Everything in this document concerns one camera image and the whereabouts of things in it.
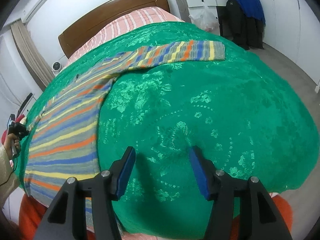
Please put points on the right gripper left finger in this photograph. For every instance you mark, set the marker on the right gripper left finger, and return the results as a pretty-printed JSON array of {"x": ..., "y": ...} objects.
[{"x": 65, "y": 218}]

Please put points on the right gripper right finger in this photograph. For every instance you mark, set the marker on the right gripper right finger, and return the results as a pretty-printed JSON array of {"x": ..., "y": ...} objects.
[{"x": 259, "y": 217}]

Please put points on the striped knit sweater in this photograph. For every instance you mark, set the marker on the striped knit sweater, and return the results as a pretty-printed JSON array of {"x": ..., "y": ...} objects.
[{"x": 159, "y": 100}]

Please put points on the beige sleeve forearm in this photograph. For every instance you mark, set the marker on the beige sleeve forearm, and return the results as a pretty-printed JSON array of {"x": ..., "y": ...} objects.
[{"x": 10, "y": 182}]

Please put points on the person's left hand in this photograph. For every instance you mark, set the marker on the person's left hand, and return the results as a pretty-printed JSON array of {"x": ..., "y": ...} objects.
[{"x": 11, "y": 145}]

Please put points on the orange blanket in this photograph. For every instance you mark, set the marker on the orange blanket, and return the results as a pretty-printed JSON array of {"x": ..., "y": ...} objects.
[{"x": 31, "y": 213}]

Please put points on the beige curtain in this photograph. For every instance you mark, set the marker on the beige curtain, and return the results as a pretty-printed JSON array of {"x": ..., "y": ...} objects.
[{"x": 33, "y": 60}]

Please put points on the small white fan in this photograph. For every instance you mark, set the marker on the small white fan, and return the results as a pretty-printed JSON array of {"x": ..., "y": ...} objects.
[{"x": 57, "y": 67}]

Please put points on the green satin bedspread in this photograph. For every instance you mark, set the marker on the green satin bedspread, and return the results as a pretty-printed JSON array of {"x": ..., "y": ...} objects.
[{"x": 266, "y": 130}]

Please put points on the white air conditioner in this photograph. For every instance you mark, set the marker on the white air conditioner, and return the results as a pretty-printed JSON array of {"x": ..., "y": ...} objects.
[{"x": 30, "y": 9}]

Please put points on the pink striped bed sheet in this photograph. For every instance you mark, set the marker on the pink striped bed sheet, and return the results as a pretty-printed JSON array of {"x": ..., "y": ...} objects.
[{"x": 122, "y": 25}]

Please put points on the brown wooden headboard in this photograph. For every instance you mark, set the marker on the brown wooden headboard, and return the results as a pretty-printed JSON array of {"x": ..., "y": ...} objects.
[{"x": 81, "y": 31}]

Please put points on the black coat on chair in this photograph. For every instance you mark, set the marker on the black coat on chair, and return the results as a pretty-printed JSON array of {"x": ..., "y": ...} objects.
[{"x": 246, "y": 32}]

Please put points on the white desk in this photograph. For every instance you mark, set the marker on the white desk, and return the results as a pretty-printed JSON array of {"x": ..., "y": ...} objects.
[{"x": 193, "y": 7}]

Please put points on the white plastic bag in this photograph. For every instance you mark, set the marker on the white plastic bag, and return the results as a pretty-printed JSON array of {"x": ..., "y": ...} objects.
[{"x": 205, "y": 19}]

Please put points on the blue garment on chair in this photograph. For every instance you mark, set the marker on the blue garment on chair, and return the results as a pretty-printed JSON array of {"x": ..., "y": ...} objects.
[{"x": 252, "y": 8}]

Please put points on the black rod by wall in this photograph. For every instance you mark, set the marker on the black rod by wall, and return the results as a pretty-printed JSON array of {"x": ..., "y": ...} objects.
[{"x": 24, "y": 104}]

